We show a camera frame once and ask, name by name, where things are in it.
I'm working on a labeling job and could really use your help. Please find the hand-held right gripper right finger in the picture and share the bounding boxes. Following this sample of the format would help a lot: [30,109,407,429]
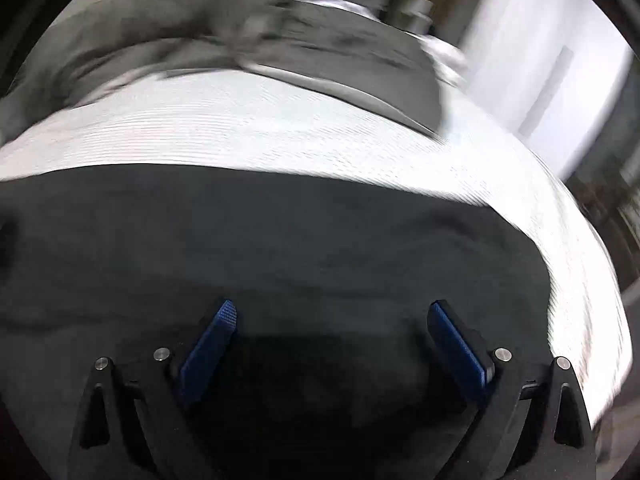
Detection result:
[426,300,598,480]

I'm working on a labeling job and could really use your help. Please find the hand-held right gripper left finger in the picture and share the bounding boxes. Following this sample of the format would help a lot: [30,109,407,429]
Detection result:
[67,299,238,480]

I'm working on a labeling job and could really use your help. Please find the black pants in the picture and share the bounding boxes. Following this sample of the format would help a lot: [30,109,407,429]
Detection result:
[0,162,556,480]

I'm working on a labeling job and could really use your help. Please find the white hexagon-pattern mattress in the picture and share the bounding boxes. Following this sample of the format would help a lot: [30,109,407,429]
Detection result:
[0,67,631,426]

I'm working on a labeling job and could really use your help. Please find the white wardrobe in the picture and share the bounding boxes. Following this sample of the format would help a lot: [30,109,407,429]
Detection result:
[457,0,636,181]

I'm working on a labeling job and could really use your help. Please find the grey-green duvet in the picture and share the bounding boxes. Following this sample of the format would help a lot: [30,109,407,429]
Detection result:
[0,0,448,146]

